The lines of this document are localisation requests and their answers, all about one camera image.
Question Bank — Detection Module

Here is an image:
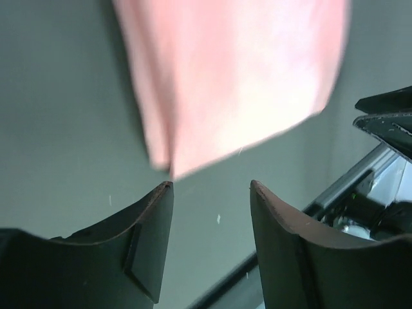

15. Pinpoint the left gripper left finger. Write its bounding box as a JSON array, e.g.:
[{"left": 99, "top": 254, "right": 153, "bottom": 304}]
[{"left": 1, "top": 182, "right": 174, "bottom": 309}]

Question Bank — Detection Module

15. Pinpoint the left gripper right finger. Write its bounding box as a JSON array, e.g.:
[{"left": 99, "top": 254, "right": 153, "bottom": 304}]
[{"left": 250, "top": 180, "right": 411, "bottom": 308}]

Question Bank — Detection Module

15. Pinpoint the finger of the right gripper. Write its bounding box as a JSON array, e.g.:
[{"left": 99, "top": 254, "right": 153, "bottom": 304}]
[
  {"left": 353, "top": 112, "right": 411, "bottom": 160},
  {"left": 355, "top": 86, "right": 412, "bottom": 113}
]

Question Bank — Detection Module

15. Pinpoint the salmon pink t-shirt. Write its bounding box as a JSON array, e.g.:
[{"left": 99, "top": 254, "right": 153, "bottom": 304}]
[{"left": 113, "top": 1, "right": 351, "bottom": 180}]

